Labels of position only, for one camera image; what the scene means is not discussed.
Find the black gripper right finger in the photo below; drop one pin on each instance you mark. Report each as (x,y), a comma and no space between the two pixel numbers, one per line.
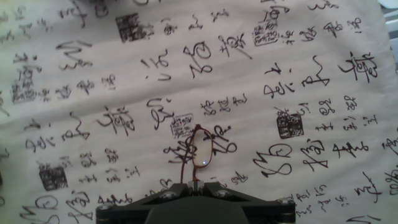
(273,213)

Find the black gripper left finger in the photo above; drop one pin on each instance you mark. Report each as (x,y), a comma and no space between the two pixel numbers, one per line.
(124,213)

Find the dark red framed glasses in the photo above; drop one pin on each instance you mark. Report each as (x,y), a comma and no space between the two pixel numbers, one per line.
(211,152)

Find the beige calligraphy print cloth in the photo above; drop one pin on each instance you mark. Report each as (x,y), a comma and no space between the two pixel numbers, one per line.
(248,93)

